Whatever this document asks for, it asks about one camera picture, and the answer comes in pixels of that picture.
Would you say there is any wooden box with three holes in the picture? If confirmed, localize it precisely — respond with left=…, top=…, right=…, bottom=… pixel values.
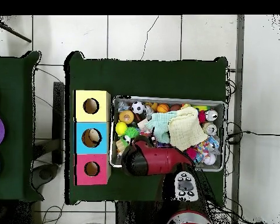
left=73, top=90, right=112, bottom=186

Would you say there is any shallow clear plastic bin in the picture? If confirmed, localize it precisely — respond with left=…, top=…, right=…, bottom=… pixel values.
left=108, top=94, right=226, bottom=173

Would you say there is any green spiky ball with eyes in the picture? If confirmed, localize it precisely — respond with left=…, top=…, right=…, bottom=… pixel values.
left=120, top=126, right=141, bottom=146

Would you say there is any orange ball with holes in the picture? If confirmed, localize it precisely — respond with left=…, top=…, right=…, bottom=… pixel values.
left=118, top=109, right=135, bottom=125

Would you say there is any small soccer ball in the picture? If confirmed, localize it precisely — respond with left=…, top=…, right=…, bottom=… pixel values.
left=131, top=100, right=146, bottom=115

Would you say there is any light blue cloth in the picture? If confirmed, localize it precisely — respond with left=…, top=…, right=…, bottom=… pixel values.
left=144, top=110, right=178, bottom=144

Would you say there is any yellow ball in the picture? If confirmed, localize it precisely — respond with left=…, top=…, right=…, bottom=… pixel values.
left=115, top=121, right=128, bottom=137

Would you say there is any small orange basketball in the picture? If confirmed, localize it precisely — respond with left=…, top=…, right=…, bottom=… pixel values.
left=156, top=103, right=170, bottom=114

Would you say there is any cream waffle cloth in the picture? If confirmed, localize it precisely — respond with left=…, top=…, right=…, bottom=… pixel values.
left=167, top=106, right=209, bottom=152

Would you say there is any white baseball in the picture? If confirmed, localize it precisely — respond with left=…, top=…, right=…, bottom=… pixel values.
left=202, top=153, right=217, bottom=166

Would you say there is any black upright stand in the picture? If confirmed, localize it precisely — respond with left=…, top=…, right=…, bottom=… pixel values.
left=52, top=81, right=65, bottom=165

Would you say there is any grey stand foot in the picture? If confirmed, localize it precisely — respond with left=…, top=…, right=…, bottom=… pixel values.
left=32, top=163, right=60, bottom=190

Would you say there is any dark green side table cloth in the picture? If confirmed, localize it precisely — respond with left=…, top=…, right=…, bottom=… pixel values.
left=0, top=50, right=44, bottom=202

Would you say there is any black tripod leg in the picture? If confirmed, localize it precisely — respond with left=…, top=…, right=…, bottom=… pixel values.
left=0, top=16, right=32, bottom=43

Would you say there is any black floor cable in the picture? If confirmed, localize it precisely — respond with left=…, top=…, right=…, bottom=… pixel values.
left=225, top=130, right=280, bottom=144

